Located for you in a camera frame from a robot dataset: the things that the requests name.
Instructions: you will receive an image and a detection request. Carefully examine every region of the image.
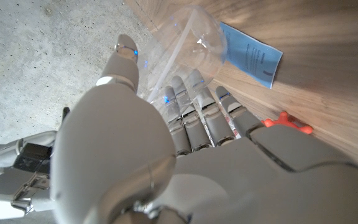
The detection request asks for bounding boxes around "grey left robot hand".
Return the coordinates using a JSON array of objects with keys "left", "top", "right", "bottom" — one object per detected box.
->
[{"left": 50, "top": 33, "right": 358, "bottom": 224}]

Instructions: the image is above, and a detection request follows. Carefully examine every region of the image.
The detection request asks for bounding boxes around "orange spiky stress ball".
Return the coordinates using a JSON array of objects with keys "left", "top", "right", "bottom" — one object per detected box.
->
[{"left": 261, "top": 111, "right": 314, "bottom": 135}]

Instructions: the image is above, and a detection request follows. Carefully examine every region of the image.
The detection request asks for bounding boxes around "clear spray bottle black cap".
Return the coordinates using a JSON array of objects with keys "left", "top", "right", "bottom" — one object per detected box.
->
[{"left": 61, "top": 4, "right": 229, "bottom": 122}]

